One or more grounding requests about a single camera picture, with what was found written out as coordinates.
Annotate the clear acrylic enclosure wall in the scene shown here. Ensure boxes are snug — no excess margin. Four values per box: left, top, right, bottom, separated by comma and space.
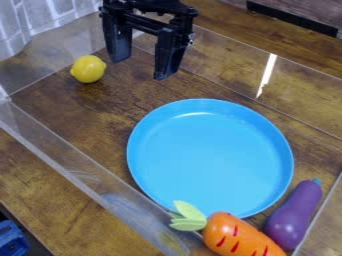
0, 15, 342, 256

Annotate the white curtain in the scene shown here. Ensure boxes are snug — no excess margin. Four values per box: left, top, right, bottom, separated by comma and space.
0, 0, 102, 61

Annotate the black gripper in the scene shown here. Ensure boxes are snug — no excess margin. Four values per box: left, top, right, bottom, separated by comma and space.
100, 0, 198, 80

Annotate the orange toy carrot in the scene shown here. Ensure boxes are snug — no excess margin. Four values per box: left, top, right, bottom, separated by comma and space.
170, 201, 287, 256

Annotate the blue object at corner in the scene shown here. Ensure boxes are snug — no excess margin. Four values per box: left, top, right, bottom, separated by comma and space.
0, 220, 30, 256

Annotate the yellow toy lemon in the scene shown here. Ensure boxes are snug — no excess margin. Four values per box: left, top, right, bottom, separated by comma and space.
70, 55, 107, 83

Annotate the blue round tray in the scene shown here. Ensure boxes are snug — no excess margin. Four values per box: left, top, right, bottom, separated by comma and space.
127, 99, 294, 218

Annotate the purple toy eggplant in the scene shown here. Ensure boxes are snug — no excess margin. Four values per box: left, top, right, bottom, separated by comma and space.
265, 178, 324, 251

